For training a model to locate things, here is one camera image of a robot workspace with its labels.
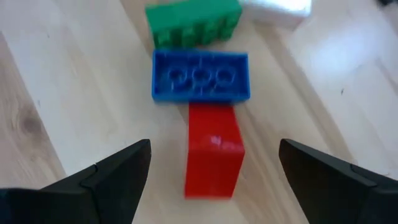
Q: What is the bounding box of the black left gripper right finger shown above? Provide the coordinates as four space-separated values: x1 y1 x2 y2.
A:
279 139 398 224

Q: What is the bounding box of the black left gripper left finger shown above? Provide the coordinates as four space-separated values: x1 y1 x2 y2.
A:
0 139 152 224

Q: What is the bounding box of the small red toy brick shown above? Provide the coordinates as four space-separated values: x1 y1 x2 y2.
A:
183 103 246 199

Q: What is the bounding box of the blue toy brick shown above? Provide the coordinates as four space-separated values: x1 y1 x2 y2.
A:
151 49 251 104

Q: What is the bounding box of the short green toy brick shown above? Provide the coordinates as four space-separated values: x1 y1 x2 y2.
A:
144 0 244 49

